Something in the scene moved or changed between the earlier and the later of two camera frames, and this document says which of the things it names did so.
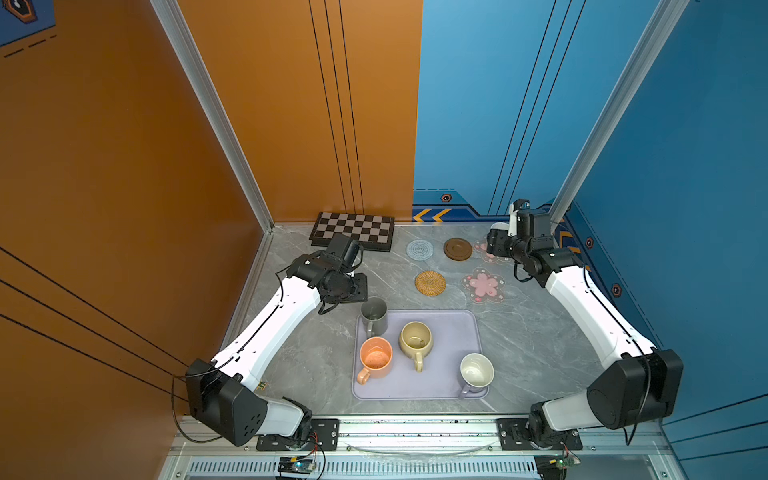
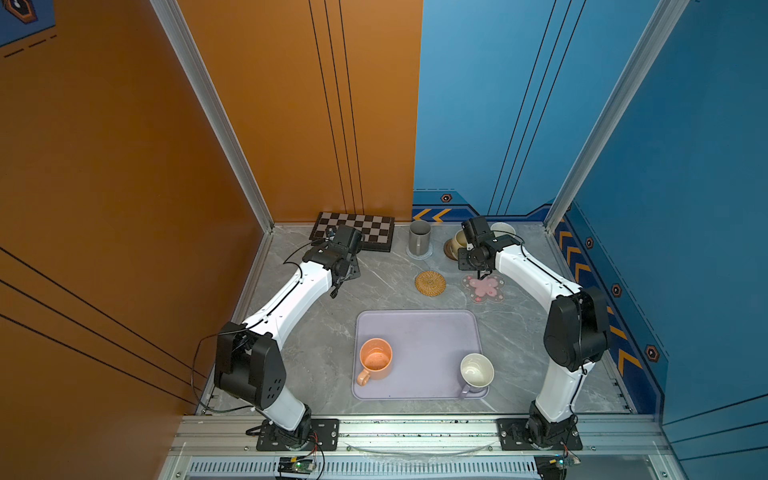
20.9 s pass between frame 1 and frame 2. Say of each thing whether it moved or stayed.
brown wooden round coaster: stayed
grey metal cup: moved
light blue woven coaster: stayed
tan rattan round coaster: stayed
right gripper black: moved
